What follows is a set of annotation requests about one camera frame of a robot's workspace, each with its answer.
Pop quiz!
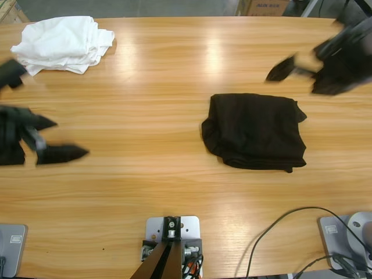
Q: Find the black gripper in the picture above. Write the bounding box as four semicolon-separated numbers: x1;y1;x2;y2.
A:
0;105;91;167
264;18;372;96

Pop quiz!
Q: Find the black polo shirt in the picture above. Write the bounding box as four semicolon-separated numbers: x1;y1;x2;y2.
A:
201;92;308;174

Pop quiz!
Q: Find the white shirt pile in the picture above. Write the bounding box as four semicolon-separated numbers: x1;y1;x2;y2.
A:
10;15;116;77

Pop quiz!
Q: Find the grey metal stand leg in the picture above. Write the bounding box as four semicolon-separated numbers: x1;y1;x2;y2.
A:
300;0;321;17

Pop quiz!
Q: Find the white printed cardboard box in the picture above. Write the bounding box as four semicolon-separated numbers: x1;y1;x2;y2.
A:
234;0;290;17

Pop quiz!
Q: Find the black tripod leg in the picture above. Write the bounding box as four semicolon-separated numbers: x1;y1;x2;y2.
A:
341;0;372;21

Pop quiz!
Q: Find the brown cardboard box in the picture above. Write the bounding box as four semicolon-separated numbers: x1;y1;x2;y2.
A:
0;0;30;24

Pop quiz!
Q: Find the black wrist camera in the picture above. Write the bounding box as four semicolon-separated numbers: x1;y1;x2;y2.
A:
0;59;29;90

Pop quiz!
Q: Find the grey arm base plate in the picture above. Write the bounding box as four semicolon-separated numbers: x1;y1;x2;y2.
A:
317;211;372;273
0;223;29;278

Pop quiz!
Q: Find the black metal corner bracket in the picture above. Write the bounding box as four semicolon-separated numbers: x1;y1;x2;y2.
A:
140;239;159;261
181;238;203;264

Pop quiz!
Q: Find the white mount block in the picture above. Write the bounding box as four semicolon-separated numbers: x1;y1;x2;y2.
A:
145;215;202;262

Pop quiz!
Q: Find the dark camera post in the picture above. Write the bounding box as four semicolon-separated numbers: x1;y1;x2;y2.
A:
129;214;183;279

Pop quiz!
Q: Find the long black table cable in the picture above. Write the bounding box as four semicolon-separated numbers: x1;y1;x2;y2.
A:
245;206;372;279

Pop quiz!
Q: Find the black cable at base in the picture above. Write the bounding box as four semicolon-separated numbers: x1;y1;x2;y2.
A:
299;252;372;279

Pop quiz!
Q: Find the orange cable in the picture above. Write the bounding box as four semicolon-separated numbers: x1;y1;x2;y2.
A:
185;259;202;276

